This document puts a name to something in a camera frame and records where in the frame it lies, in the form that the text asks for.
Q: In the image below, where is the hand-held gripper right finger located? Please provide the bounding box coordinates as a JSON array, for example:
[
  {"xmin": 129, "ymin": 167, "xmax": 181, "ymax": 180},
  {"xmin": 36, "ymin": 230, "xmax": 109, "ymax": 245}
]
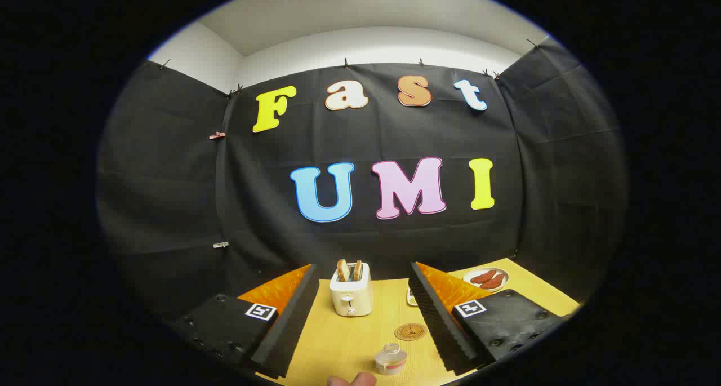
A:
[{"xmin": 408, "ymin": 262, "xmax": 572, "ymax": 376}]

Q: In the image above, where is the clear juice bottle red label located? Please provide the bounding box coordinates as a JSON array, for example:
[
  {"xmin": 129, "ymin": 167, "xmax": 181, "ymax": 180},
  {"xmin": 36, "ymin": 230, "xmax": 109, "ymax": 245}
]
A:
[{"xmin": 375, "ymin": 344, "xmax": 407, "ymax": 375}]

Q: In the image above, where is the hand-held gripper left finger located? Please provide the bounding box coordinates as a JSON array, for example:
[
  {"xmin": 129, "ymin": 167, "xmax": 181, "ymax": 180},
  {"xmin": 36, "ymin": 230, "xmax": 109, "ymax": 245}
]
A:
[{"xmin": 169, "ymin": 264, "xmax": 319, "ymax": 379}]

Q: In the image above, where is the round cork coaster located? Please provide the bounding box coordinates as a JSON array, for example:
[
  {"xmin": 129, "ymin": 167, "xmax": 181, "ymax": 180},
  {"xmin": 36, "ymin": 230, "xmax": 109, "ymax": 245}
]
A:
[{"xmin": 394, "ymin": 323, "xmax": 428, "ymax": 341}]

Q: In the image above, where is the wooden table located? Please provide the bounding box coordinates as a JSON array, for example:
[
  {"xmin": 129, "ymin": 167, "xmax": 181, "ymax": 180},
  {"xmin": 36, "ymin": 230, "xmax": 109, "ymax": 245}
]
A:
[{"xmin": 256, "ymin": 258, "xmax": 581, "ymax": 386}]

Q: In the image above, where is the white toaster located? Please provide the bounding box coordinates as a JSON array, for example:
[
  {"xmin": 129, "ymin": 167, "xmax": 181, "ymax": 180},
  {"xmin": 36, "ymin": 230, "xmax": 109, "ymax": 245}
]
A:
[{"xmin": 330, "ymin": 262, "xmax": 374, "ymax": 318}]

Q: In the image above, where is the white plate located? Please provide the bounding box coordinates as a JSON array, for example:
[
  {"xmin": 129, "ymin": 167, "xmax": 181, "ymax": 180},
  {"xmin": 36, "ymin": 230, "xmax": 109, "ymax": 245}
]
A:
[{"xmin": 463, "ymin": 267, "xmax": 510, "ymax": 292}]

